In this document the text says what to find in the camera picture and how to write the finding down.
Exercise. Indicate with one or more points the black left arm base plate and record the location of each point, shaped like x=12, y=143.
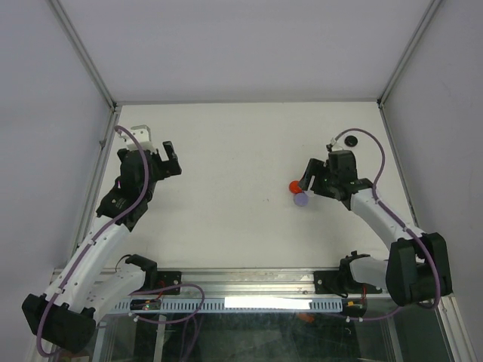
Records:
x=165, y=282

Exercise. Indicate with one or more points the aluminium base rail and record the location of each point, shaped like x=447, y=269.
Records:
x=249, y=281

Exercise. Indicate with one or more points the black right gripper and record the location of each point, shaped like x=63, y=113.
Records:
x=315, y=167

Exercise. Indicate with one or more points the grey slotted cable duct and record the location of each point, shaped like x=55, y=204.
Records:
x=230, y=304

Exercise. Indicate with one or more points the black charging case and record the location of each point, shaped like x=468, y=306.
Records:
x=351, y=141

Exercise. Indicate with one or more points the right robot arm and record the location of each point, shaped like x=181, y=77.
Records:
x=417, y=270

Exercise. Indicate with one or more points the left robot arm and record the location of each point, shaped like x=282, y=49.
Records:
x=70, y=309

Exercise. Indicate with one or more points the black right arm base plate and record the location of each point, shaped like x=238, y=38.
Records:
x=332, y=282

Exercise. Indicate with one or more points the aluminium frame post right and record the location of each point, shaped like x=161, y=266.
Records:
x=416, y=37

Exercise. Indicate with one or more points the aluminium frame post left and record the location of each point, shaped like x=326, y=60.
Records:
x=81, y=51

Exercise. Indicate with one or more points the lilac charging case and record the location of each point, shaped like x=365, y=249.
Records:
x=301, y=199

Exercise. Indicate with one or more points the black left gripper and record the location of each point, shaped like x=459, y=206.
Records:
x=169, y=167

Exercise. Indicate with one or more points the orange charging case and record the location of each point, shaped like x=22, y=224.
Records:
x=294, y=187

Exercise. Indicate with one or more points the aluminium frame post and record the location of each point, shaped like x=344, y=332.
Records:
x=416, y=37
x=81, y=51

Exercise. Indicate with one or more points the white charging case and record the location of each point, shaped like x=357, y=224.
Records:
x=311, y=194

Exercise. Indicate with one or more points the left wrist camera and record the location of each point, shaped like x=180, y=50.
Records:
x=142, y=134

